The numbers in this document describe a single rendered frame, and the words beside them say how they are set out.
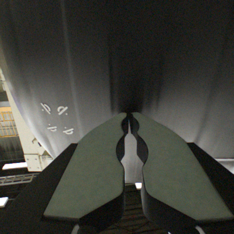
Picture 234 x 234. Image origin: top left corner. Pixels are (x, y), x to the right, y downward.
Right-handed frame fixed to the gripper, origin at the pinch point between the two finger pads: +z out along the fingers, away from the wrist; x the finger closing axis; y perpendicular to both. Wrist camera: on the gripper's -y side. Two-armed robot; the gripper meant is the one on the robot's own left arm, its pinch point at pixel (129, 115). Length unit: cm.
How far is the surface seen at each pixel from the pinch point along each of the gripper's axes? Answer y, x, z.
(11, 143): 621, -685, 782
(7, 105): 229, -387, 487
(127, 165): 7.7, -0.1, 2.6
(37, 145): 49, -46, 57
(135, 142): 3.7, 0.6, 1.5
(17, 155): 714, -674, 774
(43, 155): 44, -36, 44
